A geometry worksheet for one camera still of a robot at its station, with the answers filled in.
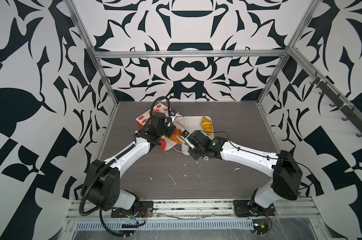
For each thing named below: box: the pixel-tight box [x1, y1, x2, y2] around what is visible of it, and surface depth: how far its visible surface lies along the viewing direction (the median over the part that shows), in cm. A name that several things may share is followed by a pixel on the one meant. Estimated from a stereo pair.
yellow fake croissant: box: [200, 116, 213, 136], surface depth 104 cm
